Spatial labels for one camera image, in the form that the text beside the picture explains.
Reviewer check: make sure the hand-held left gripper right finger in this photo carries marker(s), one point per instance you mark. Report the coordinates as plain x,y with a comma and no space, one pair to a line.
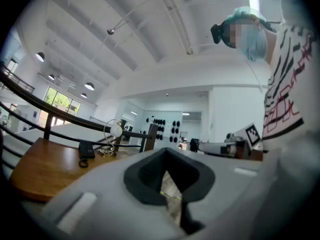
225,189

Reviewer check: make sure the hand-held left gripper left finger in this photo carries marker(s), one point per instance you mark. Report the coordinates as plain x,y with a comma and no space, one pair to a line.
105,199

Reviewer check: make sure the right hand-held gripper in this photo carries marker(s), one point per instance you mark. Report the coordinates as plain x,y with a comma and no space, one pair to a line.
243,144

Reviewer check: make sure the black object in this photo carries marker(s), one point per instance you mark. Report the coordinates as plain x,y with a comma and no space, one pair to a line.
82,150

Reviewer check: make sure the black telephone base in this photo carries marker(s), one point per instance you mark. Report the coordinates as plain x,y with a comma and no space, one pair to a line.
91,150

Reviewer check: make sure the gold lamp with white globe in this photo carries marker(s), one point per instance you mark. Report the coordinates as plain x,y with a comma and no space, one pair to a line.
116,131

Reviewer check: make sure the dark wooden railing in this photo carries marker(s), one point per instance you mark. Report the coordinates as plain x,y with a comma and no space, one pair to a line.
47,129

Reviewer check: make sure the person in patterned white shirt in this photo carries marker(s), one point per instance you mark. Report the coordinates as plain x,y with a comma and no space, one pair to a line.
287,84

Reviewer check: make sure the dome pendant lamp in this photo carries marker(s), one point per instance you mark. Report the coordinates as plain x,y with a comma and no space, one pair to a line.
89,86
40,56
83,95
51,77

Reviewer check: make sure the large window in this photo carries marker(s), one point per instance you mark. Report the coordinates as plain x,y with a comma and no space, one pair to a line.
60,100

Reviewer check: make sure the person's blue face mask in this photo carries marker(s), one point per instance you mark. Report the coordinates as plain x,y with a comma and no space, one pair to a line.
257,44

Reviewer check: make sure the person's teal cap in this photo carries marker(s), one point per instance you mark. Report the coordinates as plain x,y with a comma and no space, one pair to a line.
243,11

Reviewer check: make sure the metal balcony railing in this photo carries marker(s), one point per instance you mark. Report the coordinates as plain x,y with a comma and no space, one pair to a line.
20,82

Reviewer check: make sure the round ceiling sensor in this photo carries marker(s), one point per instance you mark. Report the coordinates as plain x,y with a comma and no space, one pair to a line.
110,31

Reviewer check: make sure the wall display of black caps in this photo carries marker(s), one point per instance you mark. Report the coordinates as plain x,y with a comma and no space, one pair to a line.
160,121

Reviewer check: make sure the black head camera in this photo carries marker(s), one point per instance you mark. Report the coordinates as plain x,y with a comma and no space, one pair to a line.
216,34

